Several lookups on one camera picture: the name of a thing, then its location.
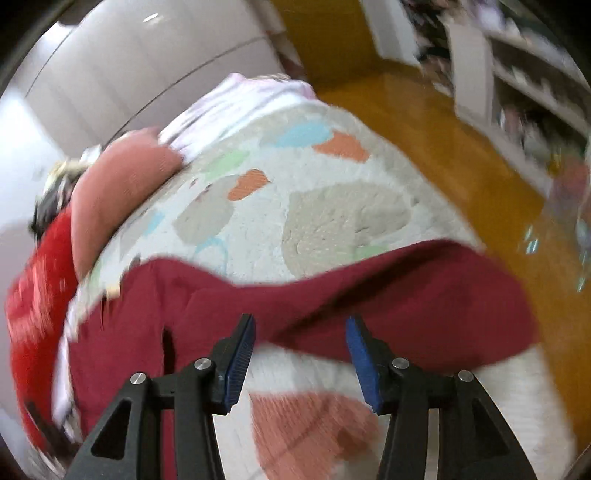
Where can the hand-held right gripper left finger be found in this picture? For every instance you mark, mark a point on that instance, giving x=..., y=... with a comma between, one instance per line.
x=240, y=355

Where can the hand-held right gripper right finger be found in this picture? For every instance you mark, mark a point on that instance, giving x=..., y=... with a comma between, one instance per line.
x=362, y=360

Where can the maroon garment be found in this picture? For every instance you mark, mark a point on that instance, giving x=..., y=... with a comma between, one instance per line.
x=415, y=300

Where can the pile of mixed clothes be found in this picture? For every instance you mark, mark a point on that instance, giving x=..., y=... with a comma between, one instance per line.
x=55, y=194

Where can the quilted heart-print blanket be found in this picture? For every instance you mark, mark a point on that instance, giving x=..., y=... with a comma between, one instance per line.
x=277, y=221

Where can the pink ribbed pillow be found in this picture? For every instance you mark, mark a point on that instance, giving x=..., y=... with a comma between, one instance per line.
x=120, y=184

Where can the red patterned blanket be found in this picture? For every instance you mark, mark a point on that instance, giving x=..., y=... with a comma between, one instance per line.
x=37, y=300

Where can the white bedsheet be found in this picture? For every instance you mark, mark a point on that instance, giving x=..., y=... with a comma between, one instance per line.
x=231, y=106

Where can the white wardrobe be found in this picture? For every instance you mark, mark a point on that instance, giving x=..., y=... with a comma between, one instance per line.
x=138, y=55

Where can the cluttered shelf unit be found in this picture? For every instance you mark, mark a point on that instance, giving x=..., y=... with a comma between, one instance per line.
x=471, y=60

